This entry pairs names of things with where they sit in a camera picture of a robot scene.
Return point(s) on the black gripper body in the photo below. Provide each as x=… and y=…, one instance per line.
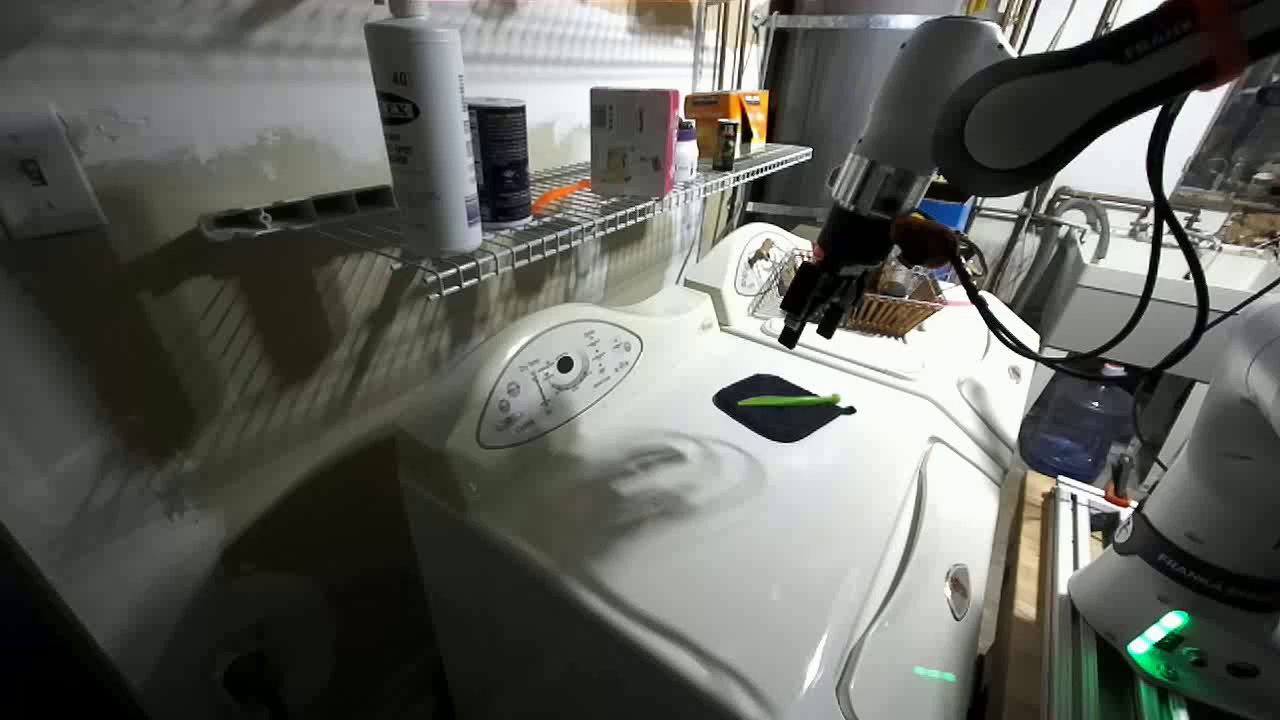
x=848, y=248

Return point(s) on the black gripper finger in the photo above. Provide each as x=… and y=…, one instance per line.
x=835, y=315
x=797, y=323

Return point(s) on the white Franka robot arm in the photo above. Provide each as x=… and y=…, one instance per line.
x=1041, y=105

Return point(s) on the white dryer machine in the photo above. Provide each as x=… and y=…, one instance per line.
x=962, y=354

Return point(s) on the white washing machine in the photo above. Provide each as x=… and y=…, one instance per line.
x=720, y=561

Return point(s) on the wicker basket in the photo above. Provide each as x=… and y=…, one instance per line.
x=888, y=315

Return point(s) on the green pen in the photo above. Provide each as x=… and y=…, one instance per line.
x=787, y=401

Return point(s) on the dark blue cloth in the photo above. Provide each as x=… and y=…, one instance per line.
x=783, y=417

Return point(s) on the grey water heater tank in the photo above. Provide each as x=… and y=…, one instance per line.
x=823, y=95

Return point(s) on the small dark bottle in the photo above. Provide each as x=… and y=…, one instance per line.
x=725, y=146

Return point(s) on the orange cardboard box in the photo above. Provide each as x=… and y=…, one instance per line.
x=725, y=111

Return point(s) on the pink and white box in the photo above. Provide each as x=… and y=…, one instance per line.
x=633, y=140

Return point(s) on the small orange item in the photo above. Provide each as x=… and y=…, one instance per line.
x=563, y=196

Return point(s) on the blue water jug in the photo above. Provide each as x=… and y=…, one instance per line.
x=1078, y=426

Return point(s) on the white utility sink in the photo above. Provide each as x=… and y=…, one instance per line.
x=1134, y=287

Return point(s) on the dark blue can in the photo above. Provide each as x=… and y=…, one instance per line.
x=502, y=161

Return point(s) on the wooden board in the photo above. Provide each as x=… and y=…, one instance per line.
x=1025, y=602

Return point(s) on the tall white bottle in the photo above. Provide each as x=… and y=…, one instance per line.
x=426, y=133

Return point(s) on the aluminium frame rail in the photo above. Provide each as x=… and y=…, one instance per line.
x=1066, y=614

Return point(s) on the white wall switch plate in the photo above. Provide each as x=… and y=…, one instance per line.
x=42, y=174

